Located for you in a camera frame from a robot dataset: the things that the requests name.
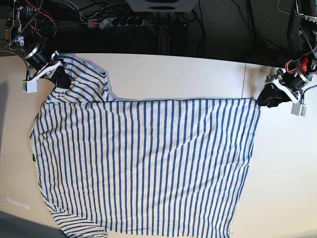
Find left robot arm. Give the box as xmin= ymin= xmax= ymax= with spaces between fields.
xmin=257 ymin=0 xmax=317 ymax=109

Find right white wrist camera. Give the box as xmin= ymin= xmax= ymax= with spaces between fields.
xmin=22 ymin=61 xmax=62 ymax=93

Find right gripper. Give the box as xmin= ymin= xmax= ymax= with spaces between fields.
xmin=37 ymin=51 xmax=71 ymax=88

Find grey monitor stand base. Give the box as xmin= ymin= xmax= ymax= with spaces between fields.
xmin=126 ymin=0 xmax=198 ymax=12

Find black power strip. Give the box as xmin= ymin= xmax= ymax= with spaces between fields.
xmin=86 ymin=16 xmax=145 ymax=30

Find white cable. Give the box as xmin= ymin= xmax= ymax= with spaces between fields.
xmin=276 ymin=0 xmax=297 ymax=15

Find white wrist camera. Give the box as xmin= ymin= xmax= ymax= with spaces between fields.
xmin=22 ymin=61 xmax=62 ymax=93
xmin=273 ymin=80 xmax=307 ymax=117

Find blue white striped T-shirt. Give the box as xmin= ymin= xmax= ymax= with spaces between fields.
xmin=30 ymin=55 xmax=260 ymax=238

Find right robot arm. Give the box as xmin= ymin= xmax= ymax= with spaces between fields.
xmin=0 ymin=0 xmax=71 ymax=93

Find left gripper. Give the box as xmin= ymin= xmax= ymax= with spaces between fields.
xmin=257 ymin=68 xmax=291 ymax=108

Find black power adapter box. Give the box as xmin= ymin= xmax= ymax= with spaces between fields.
xmin=169 ymin=21 xmax=188 ymax=38

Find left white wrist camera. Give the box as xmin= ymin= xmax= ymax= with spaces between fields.
xmin=273 ymin=80 xmax=307 ymax=117

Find aluminium table frame post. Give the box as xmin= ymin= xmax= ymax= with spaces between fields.
xmin=158 ymin=26 xmax=170 ymax=55

